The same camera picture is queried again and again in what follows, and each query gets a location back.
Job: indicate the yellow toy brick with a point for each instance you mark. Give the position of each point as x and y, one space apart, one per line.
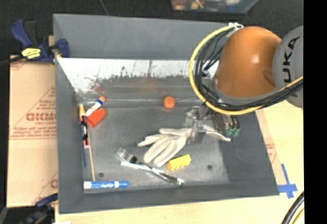
179 162

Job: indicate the white glue stick orange cap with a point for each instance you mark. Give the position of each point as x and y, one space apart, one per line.
95 106

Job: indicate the brown cardboard board red print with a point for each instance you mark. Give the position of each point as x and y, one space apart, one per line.
30 146

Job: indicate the grey metal bin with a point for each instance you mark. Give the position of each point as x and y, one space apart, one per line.
143 39

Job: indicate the orange ball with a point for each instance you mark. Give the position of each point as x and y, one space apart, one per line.
169 102

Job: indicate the white patterned pen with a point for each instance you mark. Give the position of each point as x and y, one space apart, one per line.
132 165

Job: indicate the thin wooden stick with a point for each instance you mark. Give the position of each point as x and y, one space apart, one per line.
92 161

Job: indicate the silver metal fork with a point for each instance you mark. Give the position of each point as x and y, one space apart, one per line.
163 175

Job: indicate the orange-red block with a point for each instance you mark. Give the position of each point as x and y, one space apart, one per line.
96 118

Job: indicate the yellow pencil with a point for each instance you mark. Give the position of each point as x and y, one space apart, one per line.
82 112

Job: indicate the blue marker pen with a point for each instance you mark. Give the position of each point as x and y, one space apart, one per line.
104 184

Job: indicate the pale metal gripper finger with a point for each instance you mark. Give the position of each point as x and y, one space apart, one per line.
192 115
197 131

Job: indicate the white work glove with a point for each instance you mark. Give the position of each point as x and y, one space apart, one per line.
166 145

